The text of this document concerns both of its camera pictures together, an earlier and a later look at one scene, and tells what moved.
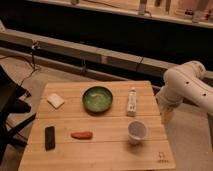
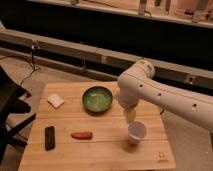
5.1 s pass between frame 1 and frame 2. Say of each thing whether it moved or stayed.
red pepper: stayed
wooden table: stayed
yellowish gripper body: moved
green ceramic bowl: stayed
